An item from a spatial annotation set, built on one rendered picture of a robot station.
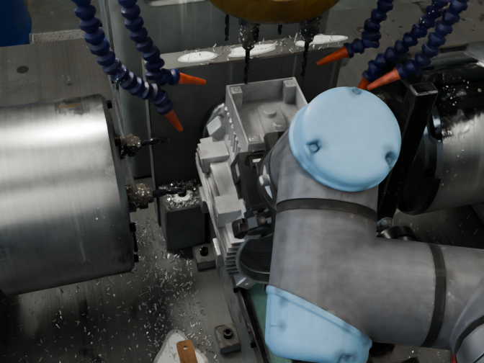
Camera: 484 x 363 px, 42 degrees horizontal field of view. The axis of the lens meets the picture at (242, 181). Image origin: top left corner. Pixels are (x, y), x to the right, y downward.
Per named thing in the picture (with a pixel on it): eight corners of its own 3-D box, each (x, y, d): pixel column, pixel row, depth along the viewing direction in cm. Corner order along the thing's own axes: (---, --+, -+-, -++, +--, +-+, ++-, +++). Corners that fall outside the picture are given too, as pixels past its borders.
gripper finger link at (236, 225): (263, 219, 73) (281, 205, 65) (267, 234, 73) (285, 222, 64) (225, 226, 72) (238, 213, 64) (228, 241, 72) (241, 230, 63)
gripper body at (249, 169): (291, 156, 71) (323, 123, 59) (309, 230, 69) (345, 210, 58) (226, 167, 69) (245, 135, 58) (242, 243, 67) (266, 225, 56)
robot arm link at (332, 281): (433, 376, 40) (439, 210, 43) (261, 356, 40) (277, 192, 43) (402, 371, 48) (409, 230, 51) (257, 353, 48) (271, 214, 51)
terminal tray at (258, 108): (222, 124, 91) (223, 85, 86) (292, 114, 93) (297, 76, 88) (243, 184, 83) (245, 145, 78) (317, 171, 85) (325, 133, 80)
